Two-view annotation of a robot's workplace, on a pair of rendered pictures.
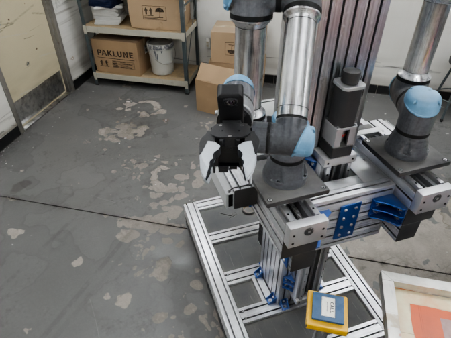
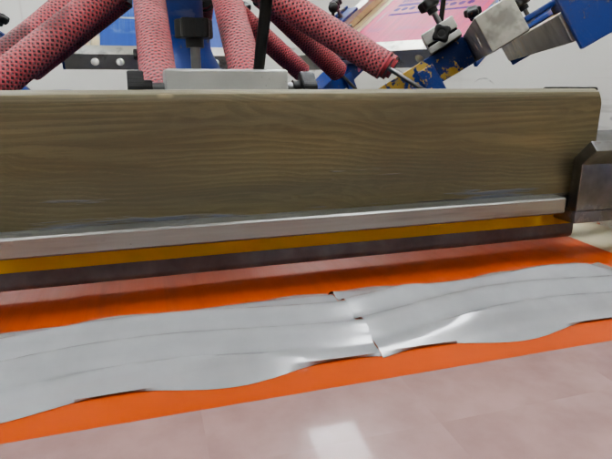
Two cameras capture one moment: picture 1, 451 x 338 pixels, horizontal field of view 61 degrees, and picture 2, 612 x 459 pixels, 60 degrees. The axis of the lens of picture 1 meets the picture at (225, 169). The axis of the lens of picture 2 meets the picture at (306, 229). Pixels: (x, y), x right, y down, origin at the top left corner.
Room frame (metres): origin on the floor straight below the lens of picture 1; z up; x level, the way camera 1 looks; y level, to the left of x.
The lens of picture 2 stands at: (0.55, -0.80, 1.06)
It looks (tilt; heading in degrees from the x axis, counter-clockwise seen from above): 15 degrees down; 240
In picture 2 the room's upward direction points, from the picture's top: straight up
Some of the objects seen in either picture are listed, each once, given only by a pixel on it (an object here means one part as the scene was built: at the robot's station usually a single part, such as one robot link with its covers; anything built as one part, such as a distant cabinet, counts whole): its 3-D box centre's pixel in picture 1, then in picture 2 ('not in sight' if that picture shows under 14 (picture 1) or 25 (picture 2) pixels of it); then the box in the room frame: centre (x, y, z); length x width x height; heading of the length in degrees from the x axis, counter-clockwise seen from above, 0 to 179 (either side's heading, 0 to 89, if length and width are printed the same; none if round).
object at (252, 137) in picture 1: (245, 143); not in sight; (0.56, -0.04, 1.70); 0.09 x 0.05 x 0.02; 10
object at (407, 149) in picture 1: (409, 138); not in sight; (1.16, -0.67, 1.31); 0.15 x 0.15 x 0.10
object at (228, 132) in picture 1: (232, 138); not in sight; (0.62, -0.01, 1.67); 0.12 x 0.08 x 0.09; 175
